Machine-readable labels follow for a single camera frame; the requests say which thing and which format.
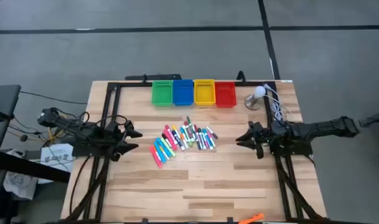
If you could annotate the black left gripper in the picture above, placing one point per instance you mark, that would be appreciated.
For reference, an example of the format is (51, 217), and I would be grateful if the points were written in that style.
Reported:
(114, 140)

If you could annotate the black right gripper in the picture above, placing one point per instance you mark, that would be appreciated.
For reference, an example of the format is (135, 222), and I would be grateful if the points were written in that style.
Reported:
(262, 137)

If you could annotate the pink highlighter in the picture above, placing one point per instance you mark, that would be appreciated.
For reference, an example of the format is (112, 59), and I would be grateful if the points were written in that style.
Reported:
(155, 157)
(171, 141)

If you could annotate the blue highlighter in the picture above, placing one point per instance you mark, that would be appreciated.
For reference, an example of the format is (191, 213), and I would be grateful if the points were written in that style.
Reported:
(160, 152)
(165, 147)

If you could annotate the purple cap whiteboard marker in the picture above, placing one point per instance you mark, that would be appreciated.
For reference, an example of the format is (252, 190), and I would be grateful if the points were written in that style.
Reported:
(214, 135)

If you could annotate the black cap whiteboard marker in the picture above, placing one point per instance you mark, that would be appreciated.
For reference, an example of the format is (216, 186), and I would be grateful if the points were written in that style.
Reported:
(199, 131)
(165, 137)

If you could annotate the pink cap whiteboard marker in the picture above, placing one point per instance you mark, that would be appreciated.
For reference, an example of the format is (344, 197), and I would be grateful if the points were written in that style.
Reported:
(207, 137)

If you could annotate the light green highlighter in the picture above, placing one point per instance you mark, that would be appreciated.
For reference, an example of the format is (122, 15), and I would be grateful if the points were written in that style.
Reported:
(170, 150)

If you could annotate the yellow cap whiteboard marker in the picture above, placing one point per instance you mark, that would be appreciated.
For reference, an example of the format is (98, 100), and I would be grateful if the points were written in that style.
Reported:
(174, 127)

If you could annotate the orange cap whiteboard marker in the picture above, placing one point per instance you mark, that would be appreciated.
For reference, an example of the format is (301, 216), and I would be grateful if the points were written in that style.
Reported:
(182, 136)

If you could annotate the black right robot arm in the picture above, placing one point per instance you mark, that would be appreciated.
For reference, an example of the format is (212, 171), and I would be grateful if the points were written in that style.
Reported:
(316, 127)

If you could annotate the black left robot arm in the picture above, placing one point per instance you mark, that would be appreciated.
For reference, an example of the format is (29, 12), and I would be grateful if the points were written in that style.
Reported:
(68, 124)

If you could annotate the red plastic basket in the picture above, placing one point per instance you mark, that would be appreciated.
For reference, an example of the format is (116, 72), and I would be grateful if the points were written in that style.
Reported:
(225, 96)

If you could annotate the maroon cap whiteboard marker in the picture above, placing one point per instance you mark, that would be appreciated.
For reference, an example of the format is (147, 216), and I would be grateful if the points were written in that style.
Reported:
(195, 127)

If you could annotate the green plastic basket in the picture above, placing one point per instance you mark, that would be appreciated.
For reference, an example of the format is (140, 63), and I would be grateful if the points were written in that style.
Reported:
(161, 95)

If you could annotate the yellow plastic basket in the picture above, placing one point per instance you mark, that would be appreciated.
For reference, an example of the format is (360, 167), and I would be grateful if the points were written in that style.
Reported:
(204, 93)

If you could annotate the black table clamp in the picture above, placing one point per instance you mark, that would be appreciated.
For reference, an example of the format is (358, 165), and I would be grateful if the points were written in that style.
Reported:
(144, 77)
(239, 76)
(144, 221)
(230, 220)

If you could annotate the black mounting bar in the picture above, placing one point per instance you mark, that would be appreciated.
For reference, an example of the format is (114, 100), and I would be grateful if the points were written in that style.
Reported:
(158, 76)

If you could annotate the blue plastic basket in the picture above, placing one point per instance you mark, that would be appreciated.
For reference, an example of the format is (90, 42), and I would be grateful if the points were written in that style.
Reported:
(183, 93)

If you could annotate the white printed paper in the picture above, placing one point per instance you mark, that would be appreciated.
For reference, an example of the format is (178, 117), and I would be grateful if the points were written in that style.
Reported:
(57, 155)

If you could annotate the black metal beam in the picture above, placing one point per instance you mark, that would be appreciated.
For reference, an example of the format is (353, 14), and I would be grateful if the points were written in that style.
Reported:
(30, 166)

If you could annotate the white plastic bag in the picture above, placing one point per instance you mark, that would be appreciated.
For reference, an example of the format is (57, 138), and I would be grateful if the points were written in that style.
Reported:
(19, 185)

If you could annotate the black stand leg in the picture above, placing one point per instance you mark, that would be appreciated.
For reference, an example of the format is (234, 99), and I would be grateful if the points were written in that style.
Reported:
(376, 119)

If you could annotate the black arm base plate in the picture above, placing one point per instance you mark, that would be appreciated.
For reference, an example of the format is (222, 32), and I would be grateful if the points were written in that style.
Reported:
(301, 151)
(83, 152)

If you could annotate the black aluminium table frame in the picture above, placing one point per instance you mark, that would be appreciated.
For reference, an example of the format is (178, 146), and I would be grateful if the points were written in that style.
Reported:
(130, 84)

